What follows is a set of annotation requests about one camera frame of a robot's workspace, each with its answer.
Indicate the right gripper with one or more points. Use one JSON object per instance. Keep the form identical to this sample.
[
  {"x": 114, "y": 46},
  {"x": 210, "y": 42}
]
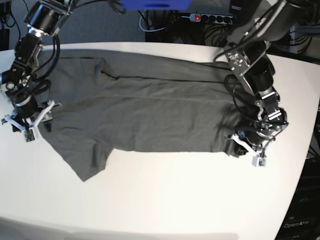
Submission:
[{"x": 27, "y": 113}]

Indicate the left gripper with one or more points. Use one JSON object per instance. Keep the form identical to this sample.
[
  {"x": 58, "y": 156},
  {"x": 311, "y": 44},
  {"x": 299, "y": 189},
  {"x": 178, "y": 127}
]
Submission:
[{"x": 241, "y": 141}]

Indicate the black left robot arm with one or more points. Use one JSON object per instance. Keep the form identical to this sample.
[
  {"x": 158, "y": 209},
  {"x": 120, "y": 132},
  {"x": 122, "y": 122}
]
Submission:
[{"x": 251, "y": 81}]

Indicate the white power strip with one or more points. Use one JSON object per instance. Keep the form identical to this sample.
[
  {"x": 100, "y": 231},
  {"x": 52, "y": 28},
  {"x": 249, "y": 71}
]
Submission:
[{"x": 212, "y": 18}]

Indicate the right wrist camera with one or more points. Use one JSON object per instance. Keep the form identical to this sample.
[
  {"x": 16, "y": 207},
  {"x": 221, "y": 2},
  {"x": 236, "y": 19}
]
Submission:
[{"x": 31, "y": 134}]

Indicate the grey T-shirt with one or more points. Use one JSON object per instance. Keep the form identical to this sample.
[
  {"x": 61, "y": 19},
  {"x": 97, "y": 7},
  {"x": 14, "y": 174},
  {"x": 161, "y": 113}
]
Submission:
[{"x": 135, "y": 102}]

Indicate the black OpenArm base box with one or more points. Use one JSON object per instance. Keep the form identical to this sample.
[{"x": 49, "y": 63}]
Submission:
[{"x": 302, "y": 220}]

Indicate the blue plastic box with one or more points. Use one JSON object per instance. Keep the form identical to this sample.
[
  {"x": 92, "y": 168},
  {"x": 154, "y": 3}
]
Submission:
[{"x": 156, "y": 4}]

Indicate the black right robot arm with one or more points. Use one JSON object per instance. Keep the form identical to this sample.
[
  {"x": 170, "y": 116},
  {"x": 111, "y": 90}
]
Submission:
[{"x": 20, "y": 83}]

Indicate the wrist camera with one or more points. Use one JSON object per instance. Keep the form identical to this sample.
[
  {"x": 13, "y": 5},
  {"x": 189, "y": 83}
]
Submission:
[
  {"x": 259, "y": 161},
  {"x": 31, "y": 134}
]

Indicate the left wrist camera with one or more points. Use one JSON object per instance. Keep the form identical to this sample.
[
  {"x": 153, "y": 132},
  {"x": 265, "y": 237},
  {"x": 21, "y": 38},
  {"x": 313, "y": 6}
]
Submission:
[{"x": 259, "y": 161}]

